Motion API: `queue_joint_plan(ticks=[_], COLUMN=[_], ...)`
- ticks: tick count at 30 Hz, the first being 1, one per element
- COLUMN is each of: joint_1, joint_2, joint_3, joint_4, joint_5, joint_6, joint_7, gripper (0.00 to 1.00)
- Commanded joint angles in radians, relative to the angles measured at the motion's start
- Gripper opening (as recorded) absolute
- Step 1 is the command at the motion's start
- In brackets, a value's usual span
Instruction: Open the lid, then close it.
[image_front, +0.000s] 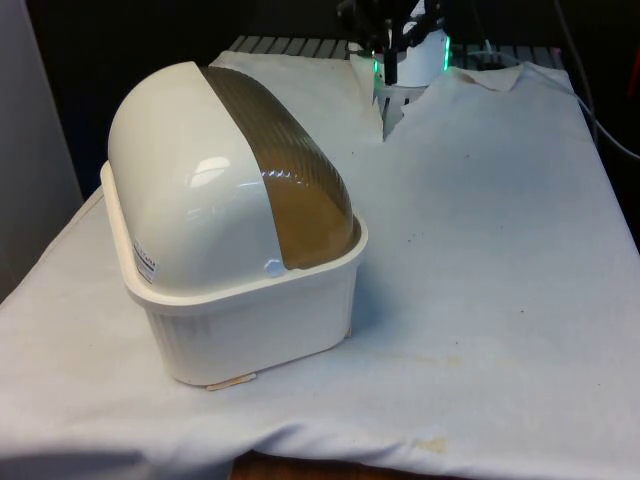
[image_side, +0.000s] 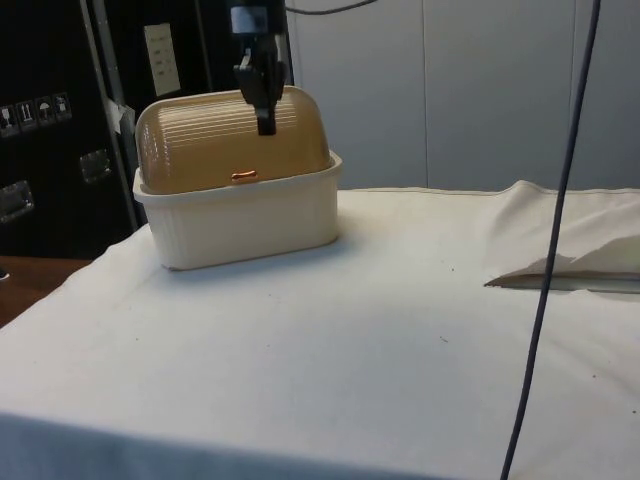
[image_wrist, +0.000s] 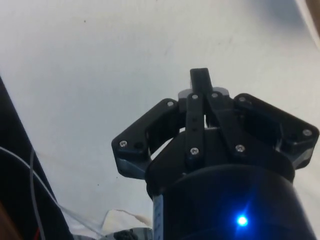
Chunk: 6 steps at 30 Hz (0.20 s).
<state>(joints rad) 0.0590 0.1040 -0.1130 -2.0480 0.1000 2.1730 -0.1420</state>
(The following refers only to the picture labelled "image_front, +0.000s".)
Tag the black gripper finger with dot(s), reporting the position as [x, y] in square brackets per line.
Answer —
[372, 35]
[400, 35]

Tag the rounded box lid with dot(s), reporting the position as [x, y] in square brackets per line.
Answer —
[175, 175]

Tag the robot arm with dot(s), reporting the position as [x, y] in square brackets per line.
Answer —
[425, 57]

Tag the cream box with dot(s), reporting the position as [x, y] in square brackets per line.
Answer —
[250, 335]

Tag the pale locker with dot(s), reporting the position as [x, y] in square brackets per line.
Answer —
[30, 150]

